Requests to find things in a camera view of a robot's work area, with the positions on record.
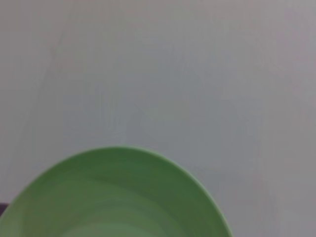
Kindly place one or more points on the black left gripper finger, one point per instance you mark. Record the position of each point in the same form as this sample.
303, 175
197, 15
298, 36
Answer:
3, 208

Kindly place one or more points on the light green plate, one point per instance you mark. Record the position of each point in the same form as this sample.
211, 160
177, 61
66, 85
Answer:
111, 197

